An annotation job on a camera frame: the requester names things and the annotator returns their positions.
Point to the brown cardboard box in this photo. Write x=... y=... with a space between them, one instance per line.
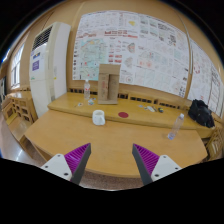
x=108 y=83

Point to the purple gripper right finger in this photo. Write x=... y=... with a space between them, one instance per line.
x=151 y=166

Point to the right poster board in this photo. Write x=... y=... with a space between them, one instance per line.
x=206 y=83

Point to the red round coaster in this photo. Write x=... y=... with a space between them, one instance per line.
x=123 y=114

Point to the white standing air conditioner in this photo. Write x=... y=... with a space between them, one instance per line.
x=47 y=68

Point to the white ceramic mug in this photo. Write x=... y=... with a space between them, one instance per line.
x=98 y=117

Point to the clear plastic water bottle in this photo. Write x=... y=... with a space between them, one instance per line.
x=176 y=126

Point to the large poster board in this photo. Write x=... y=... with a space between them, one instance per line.
x=150 y=52

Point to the far clear water bottle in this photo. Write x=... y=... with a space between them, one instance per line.
x=86 y=89

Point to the small items on bench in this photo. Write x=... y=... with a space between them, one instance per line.
x=151 y=108

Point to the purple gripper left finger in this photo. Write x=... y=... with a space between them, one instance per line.
x=70 y=166

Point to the black bag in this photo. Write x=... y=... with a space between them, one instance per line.
x=200 y=113

